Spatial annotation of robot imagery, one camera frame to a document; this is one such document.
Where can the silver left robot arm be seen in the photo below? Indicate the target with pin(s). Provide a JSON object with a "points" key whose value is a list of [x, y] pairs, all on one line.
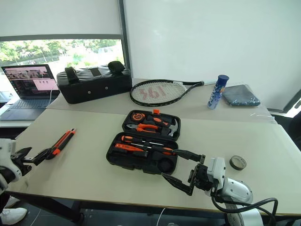
{"points": [[3, 175]]}

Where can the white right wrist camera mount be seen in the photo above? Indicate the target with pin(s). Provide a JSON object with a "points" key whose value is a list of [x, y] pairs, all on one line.
{"points": [[217, 169]]}

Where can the orange black utility knife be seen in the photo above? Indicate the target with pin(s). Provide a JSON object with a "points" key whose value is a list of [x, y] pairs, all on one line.
{"points": [[62, 142]]}

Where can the window with trees outside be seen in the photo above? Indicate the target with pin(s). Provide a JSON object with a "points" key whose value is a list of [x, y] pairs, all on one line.
{"points": [[58, 51]]}

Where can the black office chair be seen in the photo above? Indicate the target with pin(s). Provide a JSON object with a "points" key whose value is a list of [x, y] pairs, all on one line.
{"points": [[289, 110]]}

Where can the black padded bag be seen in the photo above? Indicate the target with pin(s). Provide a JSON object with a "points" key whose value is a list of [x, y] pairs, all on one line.
{"points": [[94, 87]]}

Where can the blue folded cloth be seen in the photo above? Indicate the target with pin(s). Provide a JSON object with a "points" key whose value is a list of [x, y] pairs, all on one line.
{"points": [[241, 95]]}

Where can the orange black screwdriver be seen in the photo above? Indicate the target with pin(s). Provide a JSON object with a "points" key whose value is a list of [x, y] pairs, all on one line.
{"points": [[164, 150], [130, 139]]}

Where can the dark laptop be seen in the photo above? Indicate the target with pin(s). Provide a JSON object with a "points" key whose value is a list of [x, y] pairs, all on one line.
{"points": [[28, 94]]}

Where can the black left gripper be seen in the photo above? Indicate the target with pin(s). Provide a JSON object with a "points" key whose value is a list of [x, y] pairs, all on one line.
{"points": [[22, 164]]}

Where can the white shoe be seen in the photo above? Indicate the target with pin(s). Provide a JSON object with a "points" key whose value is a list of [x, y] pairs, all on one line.
{"points": [[9, 201], [11, 215]]}

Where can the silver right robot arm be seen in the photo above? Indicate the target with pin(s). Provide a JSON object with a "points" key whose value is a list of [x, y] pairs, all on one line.
{"points": [[235, 188]]}

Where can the white roller blind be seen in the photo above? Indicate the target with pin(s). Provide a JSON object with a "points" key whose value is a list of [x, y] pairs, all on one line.
{"points": [[58, 16]]}

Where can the steel claw hammer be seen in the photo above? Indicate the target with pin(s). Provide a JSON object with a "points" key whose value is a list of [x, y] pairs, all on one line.
{"points": [[170, 129]]}

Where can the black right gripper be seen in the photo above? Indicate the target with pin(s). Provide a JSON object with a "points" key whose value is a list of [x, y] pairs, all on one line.
{"points": [[200, 176]]}

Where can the orange black tape measure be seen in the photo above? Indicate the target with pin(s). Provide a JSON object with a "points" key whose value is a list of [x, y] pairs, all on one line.
{"points": [[138, 117]]}

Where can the black tool case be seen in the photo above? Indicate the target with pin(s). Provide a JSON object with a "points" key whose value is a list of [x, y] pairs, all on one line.
{"points": [[141, 160]]}

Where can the blue cylindrical canister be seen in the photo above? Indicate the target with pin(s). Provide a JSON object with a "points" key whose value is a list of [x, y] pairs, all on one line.
{"points": [[217, 93]]}

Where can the dark electrical tape roll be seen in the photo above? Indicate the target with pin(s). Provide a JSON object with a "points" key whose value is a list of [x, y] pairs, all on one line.
{"points": [[238, 163]]}

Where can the black tennis racket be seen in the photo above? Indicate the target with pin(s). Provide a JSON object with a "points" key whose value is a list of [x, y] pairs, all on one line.
{"points": [[152, 94]]}

